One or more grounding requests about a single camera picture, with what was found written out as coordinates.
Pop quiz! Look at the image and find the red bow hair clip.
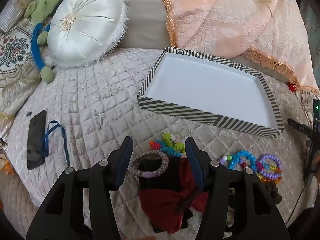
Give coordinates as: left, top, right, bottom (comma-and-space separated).
138, 157, 209, 230

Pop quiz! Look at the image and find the striped cardboard box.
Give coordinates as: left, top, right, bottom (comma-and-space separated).
137, 46, 285, 139

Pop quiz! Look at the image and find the beige beaded bracelet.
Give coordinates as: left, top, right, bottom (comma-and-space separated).
128, 151, 170, 179

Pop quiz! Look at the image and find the green and blue plush toy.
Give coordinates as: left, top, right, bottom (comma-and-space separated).
24, 0, 68, 84

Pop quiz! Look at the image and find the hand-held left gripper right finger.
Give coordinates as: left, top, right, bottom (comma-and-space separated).
184, 137, 292, 240

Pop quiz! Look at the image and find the quilted cream bedspread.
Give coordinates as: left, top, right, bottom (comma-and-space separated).
0, 47, 320, 240

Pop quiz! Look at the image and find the grey ribbed bolster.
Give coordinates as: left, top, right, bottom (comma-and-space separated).
0, 0, 25, 32

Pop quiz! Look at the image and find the floral embroidered cover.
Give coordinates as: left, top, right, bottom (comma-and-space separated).
294, 87, 320, 130

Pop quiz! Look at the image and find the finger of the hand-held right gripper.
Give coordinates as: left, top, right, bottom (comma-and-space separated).
287, 118, 316, 138
305, 140, 314, 188

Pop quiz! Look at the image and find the peach fringed blanket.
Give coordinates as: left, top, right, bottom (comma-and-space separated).
160, 0, 320, 95

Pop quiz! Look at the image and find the blue lanyard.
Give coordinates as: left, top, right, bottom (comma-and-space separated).
40, 120, 72, 168

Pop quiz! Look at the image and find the floral embroidered cushion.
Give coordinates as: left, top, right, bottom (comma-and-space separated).
0, 17, 58, 120

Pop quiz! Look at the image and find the blue bead bracelet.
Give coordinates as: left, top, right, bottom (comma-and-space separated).
227, 150, 258, 172

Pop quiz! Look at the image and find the white multicoloured bead bracelet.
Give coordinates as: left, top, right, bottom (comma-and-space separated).
219, 155, 250, 170

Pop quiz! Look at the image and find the black cable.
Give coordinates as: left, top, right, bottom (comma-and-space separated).
285, 177, 309, 230

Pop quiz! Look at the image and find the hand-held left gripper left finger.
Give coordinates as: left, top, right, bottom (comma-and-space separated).
26, 136, 134, 240

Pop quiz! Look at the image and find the turquoise plastic bracelet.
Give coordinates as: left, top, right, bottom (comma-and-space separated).
160, 144, 183, 158

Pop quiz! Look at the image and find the green plastic bracelet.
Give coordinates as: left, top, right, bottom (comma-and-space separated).
162, 132, 187, 158

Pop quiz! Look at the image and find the round white satin pillow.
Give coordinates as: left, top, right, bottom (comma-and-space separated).
47, 0, 129, 68

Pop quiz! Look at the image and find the purple bead bracelet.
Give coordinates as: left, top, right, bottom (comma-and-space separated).
257, 154, 283, 178

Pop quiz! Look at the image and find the black headband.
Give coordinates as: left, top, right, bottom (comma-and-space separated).
137, 155, 198, 234

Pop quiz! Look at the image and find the black smartphone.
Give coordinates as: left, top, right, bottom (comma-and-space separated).
26, 109, 47, 171

